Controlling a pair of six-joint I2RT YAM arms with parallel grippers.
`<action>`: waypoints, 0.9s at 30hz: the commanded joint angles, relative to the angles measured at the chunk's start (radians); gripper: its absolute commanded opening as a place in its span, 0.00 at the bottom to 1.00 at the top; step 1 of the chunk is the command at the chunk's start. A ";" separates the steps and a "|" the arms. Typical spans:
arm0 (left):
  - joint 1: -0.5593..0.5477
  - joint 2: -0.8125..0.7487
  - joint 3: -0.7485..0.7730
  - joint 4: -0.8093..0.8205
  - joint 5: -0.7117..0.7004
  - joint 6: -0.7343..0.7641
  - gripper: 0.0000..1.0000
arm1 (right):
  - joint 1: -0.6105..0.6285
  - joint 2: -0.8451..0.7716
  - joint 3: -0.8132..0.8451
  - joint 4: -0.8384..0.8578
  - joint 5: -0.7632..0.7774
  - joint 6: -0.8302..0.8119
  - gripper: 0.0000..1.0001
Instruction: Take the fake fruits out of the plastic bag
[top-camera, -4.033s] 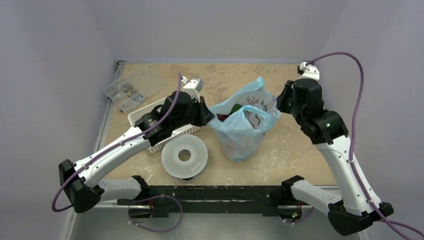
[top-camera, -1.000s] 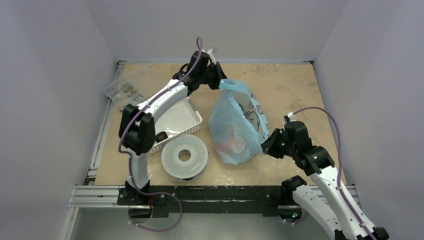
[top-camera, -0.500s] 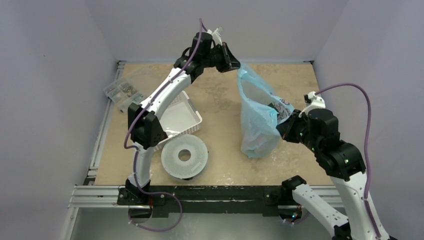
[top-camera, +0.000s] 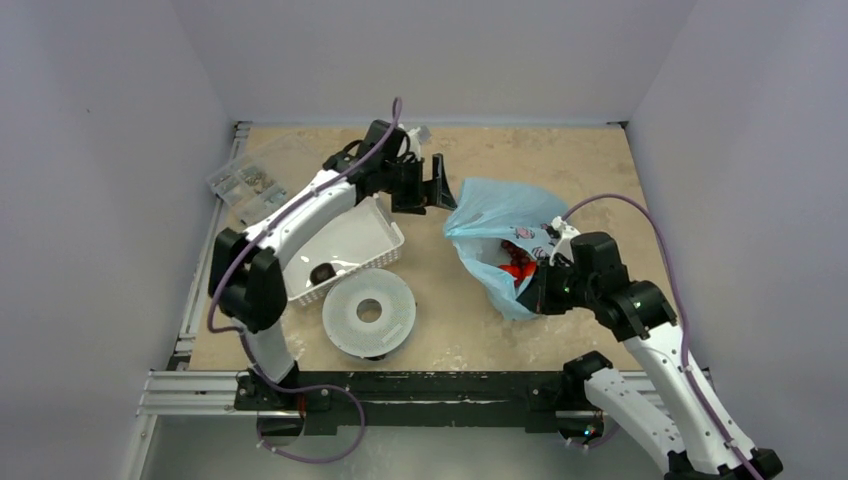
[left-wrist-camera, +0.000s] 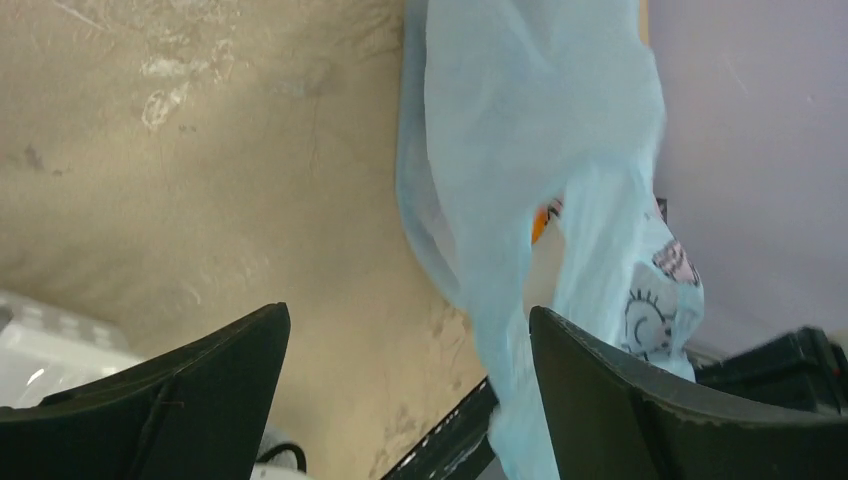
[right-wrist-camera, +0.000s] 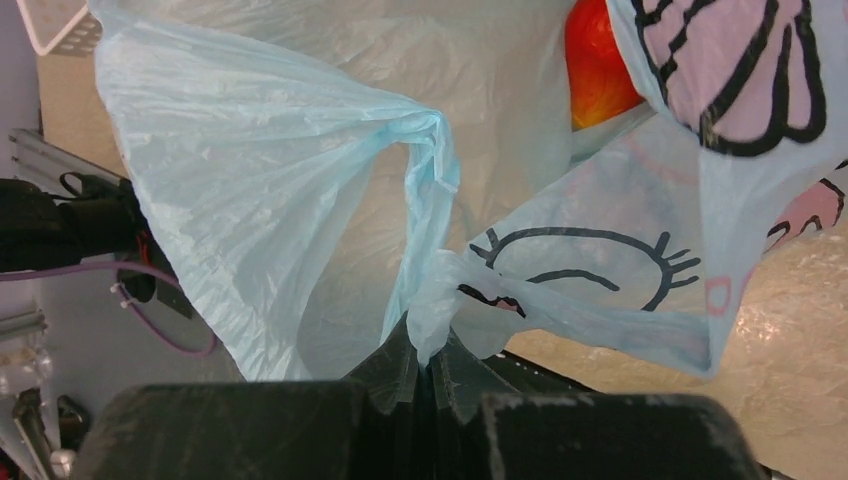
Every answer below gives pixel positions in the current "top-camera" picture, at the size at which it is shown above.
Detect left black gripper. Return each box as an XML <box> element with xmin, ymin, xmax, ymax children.
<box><xmin>381</xmin><ymin>154</ymin><xmax>456</xmax><ymax>215</ymax></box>

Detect light blue plastic bag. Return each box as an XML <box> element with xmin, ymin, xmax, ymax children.
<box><xmin>443</xmin><ymin>177</ymin><xmax>568</xmax><ymax>321</ymax></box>

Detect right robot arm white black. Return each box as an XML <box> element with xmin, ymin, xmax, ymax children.
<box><xmin>520</xmin><ymin>226</ymin><xmax>784</xmax><ymax>479</ymax></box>

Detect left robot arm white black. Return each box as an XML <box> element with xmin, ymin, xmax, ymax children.
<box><xmin>207</xmin><ymin>120</ymin><xmax>456</xmax><ymax>409</ymax></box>

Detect red orange fake fruit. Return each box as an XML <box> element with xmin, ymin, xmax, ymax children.
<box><xmin>498</xmin><ymin>263</ymin><xmax>537</xmax><ymax>288</ymax></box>

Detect red fake grapes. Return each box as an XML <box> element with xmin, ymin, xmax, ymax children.
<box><xmin>501</xmin><ymin>240</ymin><xmax>535</xmax><ymax>267</ymax></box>

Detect white perforated plastic basket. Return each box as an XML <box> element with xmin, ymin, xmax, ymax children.
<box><xmin>283</xmin><ymin>196</ymin><xmax>405</xmax><ymax>306</ymax></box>

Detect dark fruit in basket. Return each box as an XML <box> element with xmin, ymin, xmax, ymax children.
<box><xmin>309</xmin><ymin>263</ymin><xmax>337</xmax><ymax>285</ymax></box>

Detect clear plastic screw organizer box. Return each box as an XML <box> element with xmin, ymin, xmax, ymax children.
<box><xmin>206</xmin><ymin>135</ymin><xmax>324</xmax><ymax>226</ymax></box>

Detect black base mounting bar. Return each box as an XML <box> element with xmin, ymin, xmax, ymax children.
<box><xmin>234</xmin><ymin>371</ymin><xmax>606</xmax><ymax>441</ymax></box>

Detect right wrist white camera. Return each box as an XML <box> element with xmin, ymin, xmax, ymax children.
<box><xmin>548</xmin><ymin>217</ymin><xmax>581</xmax><ymax>266</ymax></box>

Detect wrist white camera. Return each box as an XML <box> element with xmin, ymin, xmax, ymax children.
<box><xmin>548</xmin><ymin>217</ymin><xmax>581</xmax><ymax>266</ymax></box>
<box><xmin>399</xmin><ymin>124</ymin><xmax>432</xmax><ymax>159</ymax></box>

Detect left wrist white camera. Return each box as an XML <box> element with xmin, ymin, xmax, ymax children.
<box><xmin>399</xmin><ymin>124</ymin><xmax>432</xmax><ymax>159</ymax></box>

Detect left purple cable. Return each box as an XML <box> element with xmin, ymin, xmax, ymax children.
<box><xmin>206</xmin><ymin>96</ymin><xmax>404</xmax><ymax>399</ymax></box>

